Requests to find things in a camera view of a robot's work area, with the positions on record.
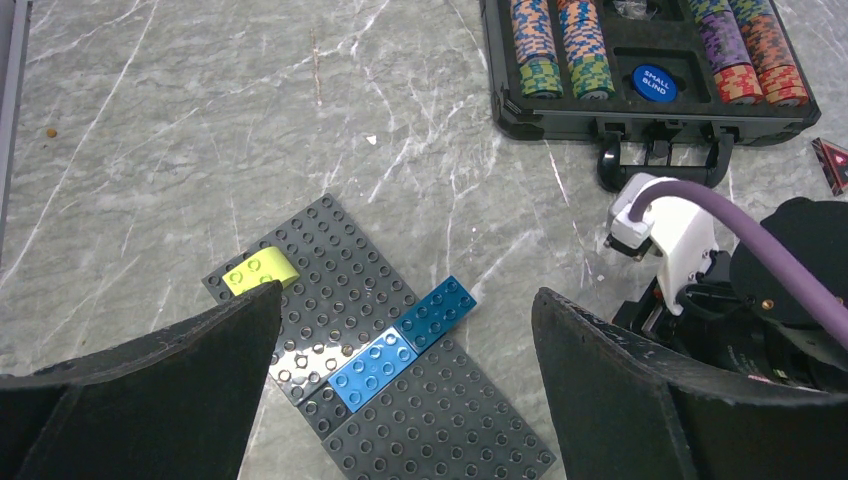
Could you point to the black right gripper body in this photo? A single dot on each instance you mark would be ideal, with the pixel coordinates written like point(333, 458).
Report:
point(738, 317)

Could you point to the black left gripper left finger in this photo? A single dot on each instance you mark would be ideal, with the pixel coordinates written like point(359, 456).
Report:
point(177, 403)

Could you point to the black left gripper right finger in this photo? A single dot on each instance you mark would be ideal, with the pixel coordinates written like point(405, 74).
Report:
point(624, 407)

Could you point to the red triangular dealer button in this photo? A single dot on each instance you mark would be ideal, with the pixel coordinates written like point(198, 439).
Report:
point(832, 159)

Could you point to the blue small blind button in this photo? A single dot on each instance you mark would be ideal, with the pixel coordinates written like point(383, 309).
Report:
point(654, 84)

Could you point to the clear plastic wrap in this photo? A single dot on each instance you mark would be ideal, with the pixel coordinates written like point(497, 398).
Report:
point(635, 9)

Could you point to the black poker set case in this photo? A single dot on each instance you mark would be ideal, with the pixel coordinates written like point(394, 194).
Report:
point(690, 138)

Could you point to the lime green lego brick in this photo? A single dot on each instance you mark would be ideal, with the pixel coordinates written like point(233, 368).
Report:
point(267, 265)

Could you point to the light blue lego brick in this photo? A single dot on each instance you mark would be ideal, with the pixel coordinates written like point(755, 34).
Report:
point(372, 369)

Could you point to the dark grey lego baseplate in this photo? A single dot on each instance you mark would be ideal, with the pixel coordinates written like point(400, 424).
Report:
point(441, 418)

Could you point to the dark teal lego brick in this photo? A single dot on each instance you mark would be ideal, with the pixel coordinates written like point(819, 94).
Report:
point(435, 314)

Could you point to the green orange chip row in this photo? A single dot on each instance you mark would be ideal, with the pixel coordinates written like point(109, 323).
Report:
point(768, 49)

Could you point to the green purple chip row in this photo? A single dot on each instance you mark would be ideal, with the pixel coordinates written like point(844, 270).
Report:
point(727, 55)

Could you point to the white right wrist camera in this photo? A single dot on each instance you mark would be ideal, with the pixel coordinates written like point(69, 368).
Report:
point(678, 229)

